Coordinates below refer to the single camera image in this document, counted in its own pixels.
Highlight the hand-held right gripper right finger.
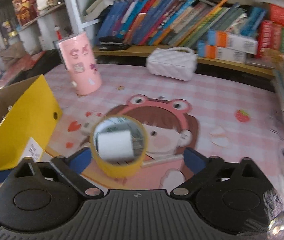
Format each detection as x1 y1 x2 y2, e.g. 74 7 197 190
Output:
170 147 269 200

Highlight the pink cylinder canister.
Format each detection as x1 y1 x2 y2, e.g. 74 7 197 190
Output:
57 32 103 96

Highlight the white quilted handbag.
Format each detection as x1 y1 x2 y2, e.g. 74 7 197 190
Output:
146 47 198 81

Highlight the white bookshelf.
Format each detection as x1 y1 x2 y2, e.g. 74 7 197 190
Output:
14 0 284 78

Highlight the yellow tape roll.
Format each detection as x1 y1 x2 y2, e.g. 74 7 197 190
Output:
90 115 149 178

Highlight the orange and white box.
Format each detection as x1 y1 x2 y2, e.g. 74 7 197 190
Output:
197 41 247 64
207 30 259 55

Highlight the red paper sheet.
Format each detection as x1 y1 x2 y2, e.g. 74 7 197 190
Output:
0 54 45 85

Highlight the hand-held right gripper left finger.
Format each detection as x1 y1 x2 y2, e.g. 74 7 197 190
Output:
7 147 105 200

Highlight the long row of colourful books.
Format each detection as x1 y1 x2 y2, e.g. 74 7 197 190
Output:
97 0 267 48

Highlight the beige towel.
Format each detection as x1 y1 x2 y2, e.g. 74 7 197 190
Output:
1 41 30 65

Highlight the row of red green books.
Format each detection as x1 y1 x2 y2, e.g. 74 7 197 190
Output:
256 20 284 58

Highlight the beige book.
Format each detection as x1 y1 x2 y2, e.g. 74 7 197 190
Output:
86 0 119 14

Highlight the pink printed tablecloth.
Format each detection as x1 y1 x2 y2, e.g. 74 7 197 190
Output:
0 64 284 205

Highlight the black pouch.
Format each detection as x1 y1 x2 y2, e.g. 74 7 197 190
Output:
98 36 130 52

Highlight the yellow cardboard box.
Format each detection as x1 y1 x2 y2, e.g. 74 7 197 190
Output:
0 74 64 172

